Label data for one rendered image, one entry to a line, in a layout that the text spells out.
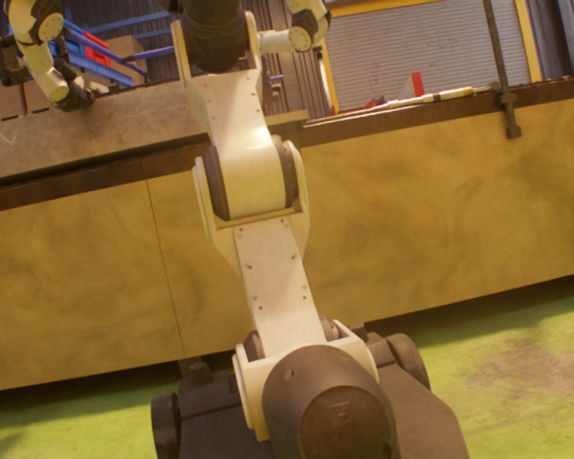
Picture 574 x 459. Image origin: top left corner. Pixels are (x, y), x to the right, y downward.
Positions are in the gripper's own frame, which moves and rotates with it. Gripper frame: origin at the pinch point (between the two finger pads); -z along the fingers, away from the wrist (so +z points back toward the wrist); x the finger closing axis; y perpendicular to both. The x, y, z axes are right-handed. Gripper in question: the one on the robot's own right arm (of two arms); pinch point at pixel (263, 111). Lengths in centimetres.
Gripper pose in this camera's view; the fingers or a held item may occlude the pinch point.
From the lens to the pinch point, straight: 176.7
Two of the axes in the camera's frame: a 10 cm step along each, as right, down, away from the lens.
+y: 1.2, 4.6, -8.8
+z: -1.6, -8.6, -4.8
